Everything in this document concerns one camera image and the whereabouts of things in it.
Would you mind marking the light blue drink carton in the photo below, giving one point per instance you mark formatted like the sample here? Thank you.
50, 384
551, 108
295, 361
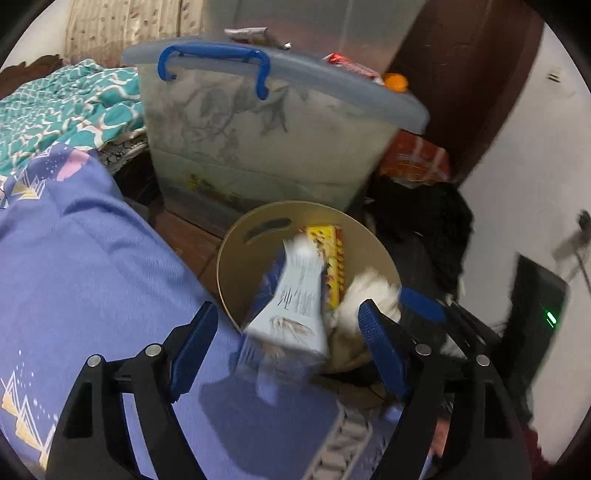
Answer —
295, 300

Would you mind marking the black cloth bag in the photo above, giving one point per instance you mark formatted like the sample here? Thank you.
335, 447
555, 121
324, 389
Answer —
429, 221

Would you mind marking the tiny orange fruit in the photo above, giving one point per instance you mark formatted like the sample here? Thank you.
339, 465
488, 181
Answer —
397, 82

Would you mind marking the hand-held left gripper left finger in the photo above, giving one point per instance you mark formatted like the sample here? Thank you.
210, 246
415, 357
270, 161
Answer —
194, 346

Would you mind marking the white wall socket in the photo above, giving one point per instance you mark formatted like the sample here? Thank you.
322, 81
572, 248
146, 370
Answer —
555, 76

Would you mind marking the beige round waste bin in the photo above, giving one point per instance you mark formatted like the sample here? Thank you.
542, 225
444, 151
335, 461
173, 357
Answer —
249, 258

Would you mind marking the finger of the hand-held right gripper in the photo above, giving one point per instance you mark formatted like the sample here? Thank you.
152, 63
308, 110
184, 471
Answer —
422, 302

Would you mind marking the blue printed bedsheet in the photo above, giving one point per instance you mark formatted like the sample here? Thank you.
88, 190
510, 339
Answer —
92, 277

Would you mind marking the yellow brown seasoning box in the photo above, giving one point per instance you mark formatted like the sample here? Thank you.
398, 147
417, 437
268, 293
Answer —
330, 263

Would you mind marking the red snack packet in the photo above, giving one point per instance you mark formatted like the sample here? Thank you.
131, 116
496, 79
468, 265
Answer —
353, 67

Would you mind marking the orange red plastic bag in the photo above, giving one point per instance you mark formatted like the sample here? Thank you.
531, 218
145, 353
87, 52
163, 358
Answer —
415, 157

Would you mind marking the white paper wrapper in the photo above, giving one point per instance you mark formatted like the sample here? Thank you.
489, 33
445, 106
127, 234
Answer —
369, 286

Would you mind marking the carved wooden headboard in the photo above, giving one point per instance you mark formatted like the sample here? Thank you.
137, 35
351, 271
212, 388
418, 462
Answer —
32, 69

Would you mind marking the silver snack packet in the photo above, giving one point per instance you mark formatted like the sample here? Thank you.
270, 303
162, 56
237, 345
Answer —
249, 34

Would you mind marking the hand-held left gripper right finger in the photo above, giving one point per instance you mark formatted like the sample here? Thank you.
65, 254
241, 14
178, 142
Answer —
383, 346

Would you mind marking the teal patterned quilt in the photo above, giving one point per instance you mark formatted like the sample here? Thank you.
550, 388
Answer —
69, 110

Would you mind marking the leaf patterned curtain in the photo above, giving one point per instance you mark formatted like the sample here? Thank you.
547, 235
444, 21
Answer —
129, 23

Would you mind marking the dark brown wooden door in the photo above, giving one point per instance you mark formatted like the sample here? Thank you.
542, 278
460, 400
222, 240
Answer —
471, 69

